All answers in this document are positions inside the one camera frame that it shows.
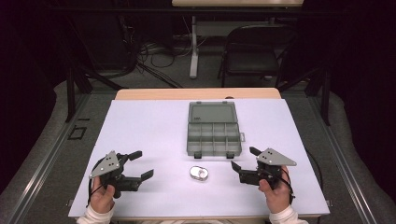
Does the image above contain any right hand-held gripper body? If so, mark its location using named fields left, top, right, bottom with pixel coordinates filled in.
left=238, top=147, right=298, bottom=191

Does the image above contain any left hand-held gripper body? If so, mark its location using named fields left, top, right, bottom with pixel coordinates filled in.
left=89, top=150, right=142, bottom=200

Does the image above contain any person's left hand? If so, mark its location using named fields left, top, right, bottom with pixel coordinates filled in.
left=88, top=175, right=116, bottom=215

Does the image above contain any person's right hand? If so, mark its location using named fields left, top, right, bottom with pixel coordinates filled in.
left=258, top=165, right=292, bottom=215

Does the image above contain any white table cover board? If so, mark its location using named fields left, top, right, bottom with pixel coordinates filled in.
left=67, top=98, right=331, bottom=218

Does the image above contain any shiny silver metal object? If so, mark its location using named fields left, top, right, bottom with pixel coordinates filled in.
left=189, top=164, right=210, bottom=182

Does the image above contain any grey plastic compartment box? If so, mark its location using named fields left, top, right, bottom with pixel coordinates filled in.
left=186, top=100, right=247, bottom=160

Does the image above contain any wooden table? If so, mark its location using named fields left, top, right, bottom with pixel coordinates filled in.
left=114, top=87, right=282, bottom=101

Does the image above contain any black metal stand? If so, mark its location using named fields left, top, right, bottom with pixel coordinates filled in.
left=276, top=60, right=332, bottom=127
left=64, top=18, right=127, bottom=124

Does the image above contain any black folding chair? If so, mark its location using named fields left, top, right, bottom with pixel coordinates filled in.
left=217, top=23, right=298, bottom=89

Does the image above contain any white-legged background table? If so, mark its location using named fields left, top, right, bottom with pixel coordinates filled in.
left=171, top=0, right=305, bottom=80

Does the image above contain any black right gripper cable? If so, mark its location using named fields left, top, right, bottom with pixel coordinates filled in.
left=262, top=167, right=296, bottom=205

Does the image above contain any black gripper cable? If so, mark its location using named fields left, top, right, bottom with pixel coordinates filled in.
left=262, top=167, right=296, bottom=205
left=86, top=157, right=106, bottom=208

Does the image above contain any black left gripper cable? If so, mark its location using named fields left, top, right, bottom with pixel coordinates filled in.
left=86, top=157, right=106, bottom=208

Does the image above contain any aluminium floor rail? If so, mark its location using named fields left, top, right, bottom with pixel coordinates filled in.
left=306, top=92, right=379, bottom=224
left=0, top=92, right=92, bottom=224

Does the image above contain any bundle of floor cables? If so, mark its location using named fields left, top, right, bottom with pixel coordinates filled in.
left=122, top=15, right=208, bottom=90

